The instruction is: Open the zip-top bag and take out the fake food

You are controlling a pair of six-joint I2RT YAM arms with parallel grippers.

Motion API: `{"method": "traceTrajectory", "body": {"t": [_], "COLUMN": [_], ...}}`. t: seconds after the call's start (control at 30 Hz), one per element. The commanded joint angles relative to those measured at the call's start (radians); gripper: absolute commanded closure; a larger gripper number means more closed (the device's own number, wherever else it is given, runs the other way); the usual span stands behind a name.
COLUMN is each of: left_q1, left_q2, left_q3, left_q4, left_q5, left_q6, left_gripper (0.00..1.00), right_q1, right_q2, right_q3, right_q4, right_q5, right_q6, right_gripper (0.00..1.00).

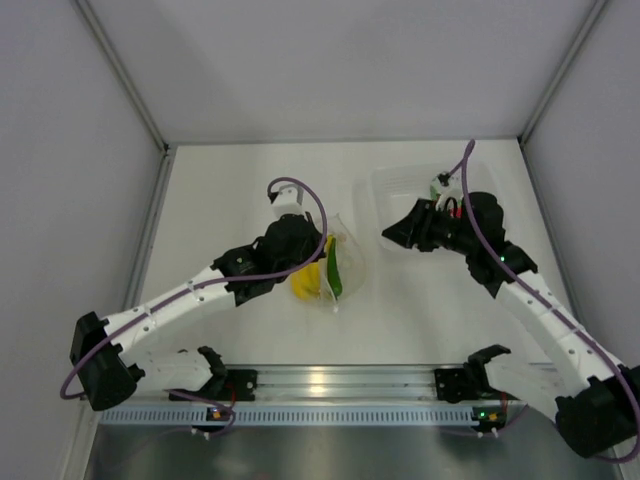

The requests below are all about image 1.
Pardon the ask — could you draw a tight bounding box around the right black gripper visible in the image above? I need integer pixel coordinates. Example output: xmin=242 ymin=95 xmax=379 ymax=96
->
xmin=382 ymin=199 xmax=477 ymax=257

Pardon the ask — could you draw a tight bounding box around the yellow fake banana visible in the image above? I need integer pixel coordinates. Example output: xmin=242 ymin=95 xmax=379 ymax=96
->
xmin=290 ymin=263 xmax=321 ymax=301

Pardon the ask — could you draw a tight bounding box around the red fake dragon fruit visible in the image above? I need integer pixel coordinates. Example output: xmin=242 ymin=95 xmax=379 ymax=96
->
xmin=449 ymin=206 xmax=463 ymax=219

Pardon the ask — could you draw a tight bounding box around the green fake chili pepper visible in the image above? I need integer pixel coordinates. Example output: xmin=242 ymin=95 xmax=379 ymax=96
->
xmin=326 ymin=236 xmax=343 ymax=299

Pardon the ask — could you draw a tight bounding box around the clear zip top bag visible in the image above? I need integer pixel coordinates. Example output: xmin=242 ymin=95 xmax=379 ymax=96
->
xmin=289 ymin=215 xmax=366 ymax=314

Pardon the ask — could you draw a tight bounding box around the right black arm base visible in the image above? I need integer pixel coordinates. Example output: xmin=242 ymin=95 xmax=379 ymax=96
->
xmin=434 ymin=367 xmax=495 ymax=404

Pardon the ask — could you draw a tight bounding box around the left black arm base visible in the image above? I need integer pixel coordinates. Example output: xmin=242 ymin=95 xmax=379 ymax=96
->
xmin=180 ymin=368 xmax=258 ymax=402

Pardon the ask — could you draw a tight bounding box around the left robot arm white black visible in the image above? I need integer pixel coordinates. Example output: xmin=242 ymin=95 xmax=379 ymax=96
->
xmin=70 ymin=214 xmax=328 ymax=411

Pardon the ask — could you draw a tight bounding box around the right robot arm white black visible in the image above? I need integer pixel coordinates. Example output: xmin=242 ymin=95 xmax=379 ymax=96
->
xmin=382 ymin=192 xmax=639 ymax=458

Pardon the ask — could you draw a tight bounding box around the clear plastic basket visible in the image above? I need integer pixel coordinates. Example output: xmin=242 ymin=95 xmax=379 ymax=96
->
xmin=352 ymin=159 xmax=506 ymax=251

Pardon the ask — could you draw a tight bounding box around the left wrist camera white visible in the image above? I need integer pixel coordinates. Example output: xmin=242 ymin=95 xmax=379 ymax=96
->
xmin=269 ymin=183 xmax=304 ymax=218

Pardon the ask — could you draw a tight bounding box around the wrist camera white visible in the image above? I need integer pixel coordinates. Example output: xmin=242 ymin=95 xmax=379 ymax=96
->
xmin=269 ymin=183 xmax=304 ymax=218
xmin=429 ymin=172 xmax=463 ymax=210

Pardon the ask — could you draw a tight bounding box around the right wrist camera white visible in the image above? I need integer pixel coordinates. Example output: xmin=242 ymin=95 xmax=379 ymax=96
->
xmin=429 ymin=172 xmax=463 ymax=210

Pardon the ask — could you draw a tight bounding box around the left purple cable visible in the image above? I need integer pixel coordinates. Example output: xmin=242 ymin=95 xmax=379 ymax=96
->
xmin=60 ymin=177 xmax=330 ymax=439

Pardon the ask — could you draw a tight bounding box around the purple cable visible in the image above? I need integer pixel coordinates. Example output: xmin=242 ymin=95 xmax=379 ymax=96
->
xmin=439 ymin=138 xmax=639 ymax=462
xmin=60 ymin=177 xmax=330 ymax=439

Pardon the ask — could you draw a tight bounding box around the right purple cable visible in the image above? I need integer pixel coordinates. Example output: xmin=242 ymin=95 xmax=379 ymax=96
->
xmin=439 ymin=138 xmax=639 ymax=462

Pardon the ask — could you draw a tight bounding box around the aluminium mounting rail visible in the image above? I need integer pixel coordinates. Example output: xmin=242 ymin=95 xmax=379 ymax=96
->
xmin=124 ymin=363 xmax=566 ymax=404

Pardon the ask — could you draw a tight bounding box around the white slotted cable duct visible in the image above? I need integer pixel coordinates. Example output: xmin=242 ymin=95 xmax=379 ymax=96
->
xmin=100 ymin=405 xmax=486 ymax=427

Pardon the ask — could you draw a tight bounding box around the right aluminium frame post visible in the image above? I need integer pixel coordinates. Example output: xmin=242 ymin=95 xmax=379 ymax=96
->
xmin=517 ymin=0 xmax=612 ymax=149

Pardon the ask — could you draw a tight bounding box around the aluminium frame post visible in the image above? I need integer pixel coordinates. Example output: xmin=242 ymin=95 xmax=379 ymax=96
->
xmin=517 ymin=0 xmax=612 ymax=149
xmin=70 ymin=0 xmax=169 ymax=153

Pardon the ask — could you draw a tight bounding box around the left aluminium frame post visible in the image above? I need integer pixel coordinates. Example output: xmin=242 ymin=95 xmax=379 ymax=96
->
xmin=70 ymin=0 xmax=169 ymax=153

